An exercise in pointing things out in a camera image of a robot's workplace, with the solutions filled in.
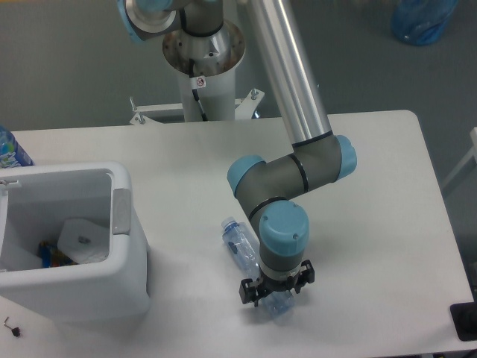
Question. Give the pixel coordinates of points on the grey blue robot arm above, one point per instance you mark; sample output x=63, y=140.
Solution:
x=266, y=190

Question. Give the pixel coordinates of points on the blue labelled bottle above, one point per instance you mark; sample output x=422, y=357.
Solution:
x=12, y=153

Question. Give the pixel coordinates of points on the white paper wrapper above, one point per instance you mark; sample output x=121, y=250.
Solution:
x=84, y=241

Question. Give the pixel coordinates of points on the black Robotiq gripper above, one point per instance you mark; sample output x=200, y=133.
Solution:
x=252, y=291

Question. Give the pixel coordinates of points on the colourful snack wrapper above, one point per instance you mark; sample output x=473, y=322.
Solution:
x=52, y=257

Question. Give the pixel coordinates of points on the crushed clear plastic bottle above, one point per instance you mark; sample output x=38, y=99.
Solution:
x=243, y=247

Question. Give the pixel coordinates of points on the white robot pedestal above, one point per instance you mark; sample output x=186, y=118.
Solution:
x=206, y=75

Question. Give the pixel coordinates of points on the white furniture frame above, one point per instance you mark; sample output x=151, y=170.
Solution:
x=462, y=169

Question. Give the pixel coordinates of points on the black device at edge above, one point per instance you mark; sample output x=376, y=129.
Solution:
x=464, y=319

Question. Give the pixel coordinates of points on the white plastic trash can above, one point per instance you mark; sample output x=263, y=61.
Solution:
x=35, y=202

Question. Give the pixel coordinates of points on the blue plastic bag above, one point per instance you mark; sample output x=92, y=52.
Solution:
x=421, y=23

